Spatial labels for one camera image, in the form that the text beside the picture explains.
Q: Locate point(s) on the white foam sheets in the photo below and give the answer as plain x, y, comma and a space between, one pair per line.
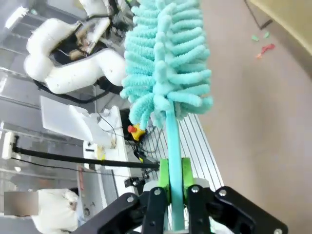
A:
63, 117

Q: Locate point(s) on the person in white clothes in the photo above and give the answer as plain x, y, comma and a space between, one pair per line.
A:
56, 209

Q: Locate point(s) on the small black clamp device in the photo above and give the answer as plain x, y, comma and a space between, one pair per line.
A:
134, 182

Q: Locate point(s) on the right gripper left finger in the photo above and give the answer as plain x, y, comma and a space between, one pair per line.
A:
136, 214

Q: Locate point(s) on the white wall box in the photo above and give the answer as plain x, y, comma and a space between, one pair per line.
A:
7, 145

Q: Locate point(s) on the teal chenille duster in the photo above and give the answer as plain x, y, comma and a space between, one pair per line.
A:
175, 61

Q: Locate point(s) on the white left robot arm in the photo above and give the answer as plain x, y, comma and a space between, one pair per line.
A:
73, 73

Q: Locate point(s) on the green paper scrap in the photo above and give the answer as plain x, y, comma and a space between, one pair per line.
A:
267, 34
255, 37

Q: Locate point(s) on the yellow emergency stop button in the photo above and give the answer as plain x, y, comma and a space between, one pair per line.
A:
136, 131

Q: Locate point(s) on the white workbench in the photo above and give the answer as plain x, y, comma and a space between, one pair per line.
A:
114, 158

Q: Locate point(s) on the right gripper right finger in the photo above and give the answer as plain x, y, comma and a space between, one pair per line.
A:
219, 214

